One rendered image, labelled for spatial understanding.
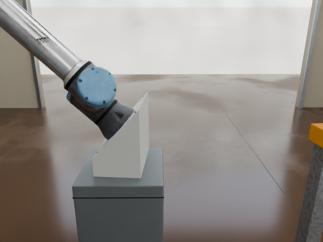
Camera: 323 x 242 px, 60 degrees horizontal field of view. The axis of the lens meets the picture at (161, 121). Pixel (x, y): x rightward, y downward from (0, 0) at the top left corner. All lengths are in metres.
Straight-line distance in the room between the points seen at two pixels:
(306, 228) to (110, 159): 1.01
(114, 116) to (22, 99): 4.63
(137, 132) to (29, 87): 4.60
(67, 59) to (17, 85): 4.66
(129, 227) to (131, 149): 0.37
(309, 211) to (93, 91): 1.15
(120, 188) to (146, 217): 0.19
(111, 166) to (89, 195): 0.15
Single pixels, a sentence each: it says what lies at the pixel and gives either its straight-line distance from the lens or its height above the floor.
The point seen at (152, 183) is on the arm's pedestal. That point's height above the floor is 0.85.
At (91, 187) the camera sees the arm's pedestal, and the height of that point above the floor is 0.84.
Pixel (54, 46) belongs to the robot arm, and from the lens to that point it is 1.15.
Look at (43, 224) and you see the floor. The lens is 2.55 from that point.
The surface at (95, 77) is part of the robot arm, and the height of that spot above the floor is 1.32.
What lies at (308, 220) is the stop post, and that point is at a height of 0.61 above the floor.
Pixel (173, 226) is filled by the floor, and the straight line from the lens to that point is 2.36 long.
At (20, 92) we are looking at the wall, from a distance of 5.78.
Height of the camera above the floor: 1.52
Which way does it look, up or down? 19 degrees down
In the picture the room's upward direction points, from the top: straight up
